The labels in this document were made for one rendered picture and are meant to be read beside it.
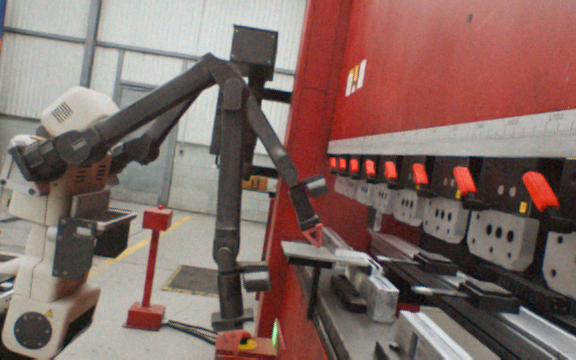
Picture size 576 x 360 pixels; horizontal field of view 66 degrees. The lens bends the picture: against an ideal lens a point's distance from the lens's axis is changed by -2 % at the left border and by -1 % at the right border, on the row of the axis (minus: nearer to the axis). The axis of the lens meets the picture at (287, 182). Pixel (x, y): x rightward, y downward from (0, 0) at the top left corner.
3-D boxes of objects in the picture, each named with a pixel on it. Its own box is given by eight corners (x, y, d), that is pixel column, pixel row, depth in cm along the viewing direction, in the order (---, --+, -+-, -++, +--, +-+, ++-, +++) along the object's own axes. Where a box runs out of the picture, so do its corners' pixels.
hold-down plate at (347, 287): (329, 281, 159) (331, 273, 159) (344, 283, 159) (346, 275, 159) (348, 311, 129) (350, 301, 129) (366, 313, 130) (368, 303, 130)
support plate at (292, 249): (281, 243, 154) (281, 240, 154) (355, 253, 157) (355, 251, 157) (285, 255, 137) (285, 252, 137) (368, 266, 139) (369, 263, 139)
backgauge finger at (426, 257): (370, 258, 156) (372, 244, 155) (441, 268, 158) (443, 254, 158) (380, 267, 144) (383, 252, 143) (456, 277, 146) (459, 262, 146)
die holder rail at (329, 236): (315, 244, 228) (318, 226, 228) (327, 245, 229) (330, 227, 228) (334, 269, 178) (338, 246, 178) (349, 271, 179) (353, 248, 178)
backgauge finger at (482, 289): (404, 288, 121) (407, 270, 121) (493, 299, 124) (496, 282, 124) (421, 303, 110) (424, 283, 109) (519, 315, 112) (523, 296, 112)
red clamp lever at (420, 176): (412, 161, 97) (420, 192, 90) (430, 164, 98) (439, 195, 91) (409, 167, 99) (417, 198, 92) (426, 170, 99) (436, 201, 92)
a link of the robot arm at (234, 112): (227, 84, 110) (221, 77, 99) (250, 86, 110) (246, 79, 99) (217, 257, 112) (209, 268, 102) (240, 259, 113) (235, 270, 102)
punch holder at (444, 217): (420, 230, 97) (433, 154, 96) (457, 235, 98) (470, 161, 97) (451, 244, 82) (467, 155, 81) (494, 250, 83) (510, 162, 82)
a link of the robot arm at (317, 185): (283, 171, 151) (282, 171, 142) (315, 159, 151) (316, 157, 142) (296, 204, 151) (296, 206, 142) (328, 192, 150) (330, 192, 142)
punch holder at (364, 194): (355, 200, 157) (363, 153, 156) (378, 204, 158) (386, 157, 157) (366, 205, 142) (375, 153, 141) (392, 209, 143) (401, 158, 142)
